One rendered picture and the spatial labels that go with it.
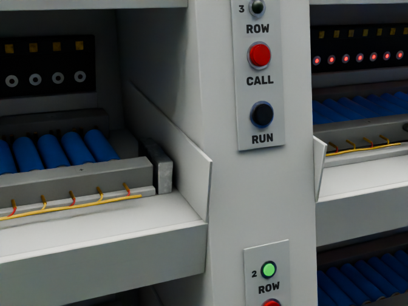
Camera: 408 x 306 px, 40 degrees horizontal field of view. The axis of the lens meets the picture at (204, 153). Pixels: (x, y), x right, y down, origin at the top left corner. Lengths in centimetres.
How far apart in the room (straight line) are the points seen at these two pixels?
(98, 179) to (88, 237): 5
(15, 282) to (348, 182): 28
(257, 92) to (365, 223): 16
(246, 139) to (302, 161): 5
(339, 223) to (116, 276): 19
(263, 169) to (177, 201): 7
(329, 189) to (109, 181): 18
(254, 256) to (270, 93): 12
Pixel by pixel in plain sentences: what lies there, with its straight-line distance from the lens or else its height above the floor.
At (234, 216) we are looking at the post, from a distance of 42.
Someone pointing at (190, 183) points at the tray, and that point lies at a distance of 42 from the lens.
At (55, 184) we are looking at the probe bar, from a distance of 42.
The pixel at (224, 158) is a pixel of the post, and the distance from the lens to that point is 41.
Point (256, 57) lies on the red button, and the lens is 41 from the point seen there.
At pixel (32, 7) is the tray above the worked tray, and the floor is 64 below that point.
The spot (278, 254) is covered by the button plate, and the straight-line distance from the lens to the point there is 44.
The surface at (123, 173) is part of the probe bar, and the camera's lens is 43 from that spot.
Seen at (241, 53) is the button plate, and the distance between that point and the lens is 41.
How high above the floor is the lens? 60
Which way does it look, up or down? 9 degrees down
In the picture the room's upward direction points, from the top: 3 degrees counter-clockwise
